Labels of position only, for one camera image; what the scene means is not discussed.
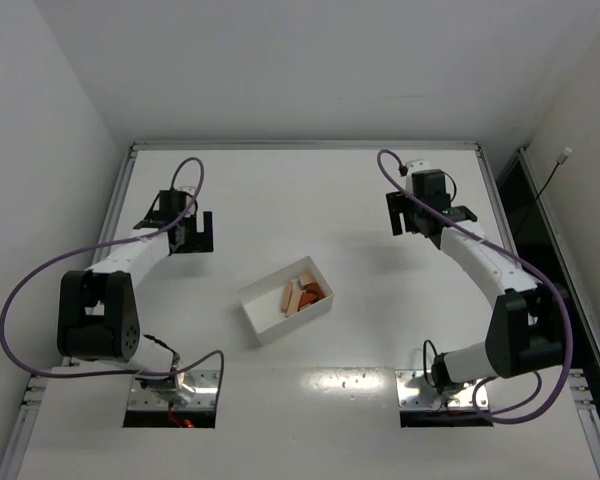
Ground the white perforated plastic box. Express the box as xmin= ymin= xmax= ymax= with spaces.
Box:
xmin=238 ymin=256 xmax=334 ymax=346

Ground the long engraved wood block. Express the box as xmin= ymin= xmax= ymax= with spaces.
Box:
xmin=281 ymin=282 xmax=293 ymax=313

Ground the light wood cube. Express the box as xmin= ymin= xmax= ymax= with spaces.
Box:
xmin=298 ymin=273 xmax=315 ymax=288

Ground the long plain wood block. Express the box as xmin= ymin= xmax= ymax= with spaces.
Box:
xmin=286 ymin=288 xmax=303 ymax=317

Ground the orange arch wood block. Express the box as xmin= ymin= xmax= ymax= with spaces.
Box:
xmin=298 ymin=291 xmax=322 ymax=311

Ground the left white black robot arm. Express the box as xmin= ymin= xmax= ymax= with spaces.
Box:
xmin=57 ymin=188 xmax=214 ymax=407

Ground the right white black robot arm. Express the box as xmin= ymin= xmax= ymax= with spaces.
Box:
xmin=386 ymin=165 xmax=573 ymax=393

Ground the orange triangular wood block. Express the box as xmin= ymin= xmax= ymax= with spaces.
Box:
xmin=304 ymin=282 xmax=324 ymax=300

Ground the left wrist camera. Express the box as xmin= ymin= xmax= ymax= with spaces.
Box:
xmin=133 ymin=190 xmax=182 ymax=230

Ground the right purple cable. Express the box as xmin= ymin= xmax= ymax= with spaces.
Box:
xmin=376 ymin=148 xmax=574 ymax=425

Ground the purple cable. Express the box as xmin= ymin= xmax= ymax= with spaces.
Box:
xmin=376 ymin=148 xmax=574 ymax=425
xmin=0 ymin=156 xmax=226 ymax=396

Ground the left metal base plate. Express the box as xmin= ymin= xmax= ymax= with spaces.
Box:
xmin=127 ymin=369 xmax=220 ymax=413

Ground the metal base plate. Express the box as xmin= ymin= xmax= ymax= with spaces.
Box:
xmin=127 ymin=369 xmax=220 ymax=413
xmin=395 ymin=369 xmax=490 ymax=414

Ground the black wall cable white plug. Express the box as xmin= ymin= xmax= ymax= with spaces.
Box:
xmin=513 ymin=146 xmax=573 ymax=238

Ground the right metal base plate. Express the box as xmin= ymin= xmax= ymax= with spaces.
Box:
xmin=395 ymin=369 xmax=490 ymax=414

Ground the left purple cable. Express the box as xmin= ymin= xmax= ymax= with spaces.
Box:
xmin=0 ymin=156 xmax=226 ymax=396

